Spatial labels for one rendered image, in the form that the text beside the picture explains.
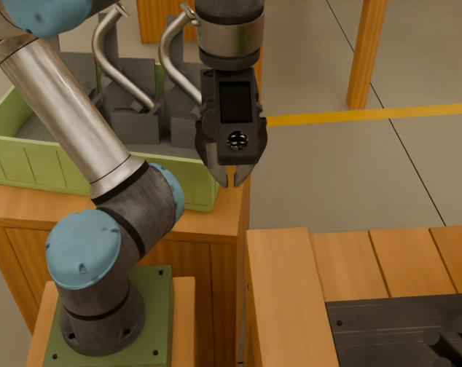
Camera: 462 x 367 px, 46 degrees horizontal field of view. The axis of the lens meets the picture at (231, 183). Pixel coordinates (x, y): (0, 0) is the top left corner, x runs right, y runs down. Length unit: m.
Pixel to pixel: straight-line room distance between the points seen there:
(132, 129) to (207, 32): 0.94
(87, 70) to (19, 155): 0.30
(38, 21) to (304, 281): 0.78
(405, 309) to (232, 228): 0.47
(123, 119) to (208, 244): 0.42
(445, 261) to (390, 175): 1.54
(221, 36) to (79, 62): 1.02
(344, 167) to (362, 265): 1.58
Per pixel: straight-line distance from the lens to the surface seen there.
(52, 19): 0.52
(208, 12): 0.59
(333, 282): 1.16
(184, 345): 1.10
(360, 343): 1.07
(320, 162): 2.76
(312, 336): 1.06
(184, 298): 1.16
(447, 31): 4.12
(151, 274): 1.08
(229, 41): 0.59
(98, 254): 0.84
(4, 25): 0.63
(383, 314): 1.11
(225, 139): 0.60
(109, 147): 0.92
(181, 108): 1.52
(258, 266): 1.14
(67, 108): 0.91
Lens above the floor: 1.81
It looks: 44 degrees down
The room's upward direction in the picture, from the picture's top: straight up
